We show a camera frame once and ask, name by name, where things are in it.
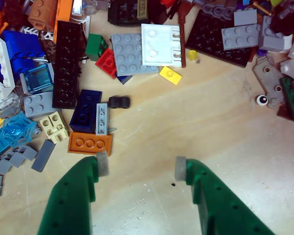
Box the clear blue Lego window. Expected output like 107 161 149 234
21 63 55 95

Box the clear blue Lego web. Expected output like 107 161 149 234
0 111 38 149

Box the yellow one-stud Lego tile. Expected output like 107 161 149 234
159 66 183 86

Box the small black Lego piece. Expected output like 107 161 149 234
108 96 131 109

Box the round eye Lego tile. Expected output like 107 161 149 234
256 94 269 107

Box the large black Lego plate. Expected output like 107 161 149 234
185 9 258 68

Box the red Lego plate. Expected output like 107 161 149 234
95 48 118 79

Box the grey one-by-four Lego plate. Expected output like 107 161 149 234
95 103 109 136

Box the tan Lego bracket piece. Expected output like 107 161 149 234
38 111 69 144

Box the grey stepped Lego piece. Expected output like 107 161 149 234
0 144 38 175

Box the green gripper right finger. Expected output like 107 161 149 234
175 156 276 235

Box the dark blue Lego brick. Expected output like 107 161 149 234
69 89 103 134

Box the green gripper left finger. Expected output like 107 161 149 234
37 150 110 235

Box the white hinged Lego plate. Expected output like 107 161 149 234
141 23 182 67

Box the white Lego frame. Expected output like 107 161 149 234
0 30 16 106

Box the brown-orange Lego brick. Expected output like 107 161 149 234
27 0 59 32

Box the small dark blue Lego plate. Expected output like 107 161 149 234
116 74 133 85

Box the grey square Lego plate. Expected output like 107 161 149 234
110 33 160 76

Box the grey two-by-two Lego brick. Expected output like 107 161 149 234
23 92 55 118

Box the brown Lego pole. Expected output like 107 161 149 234
177 0 194 69

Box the grey smooth Lego tile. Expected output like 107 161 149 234
233 9 258 26

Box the orange three-stud Lego plate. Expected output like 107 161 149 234
68 131 113 157

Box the grey two-by-four Lego plate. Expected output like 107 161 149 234
221 23 262 51

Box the long black Lego plate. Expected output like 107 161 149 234
51 20 83 110

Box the blue curved Lego piece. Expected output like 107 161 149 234
0 29 49 74

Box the dark grey Lego tile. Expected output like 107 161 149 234
31 139 56 173

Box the grey Lego plate with holes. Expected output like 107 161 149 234
252 56 286 110

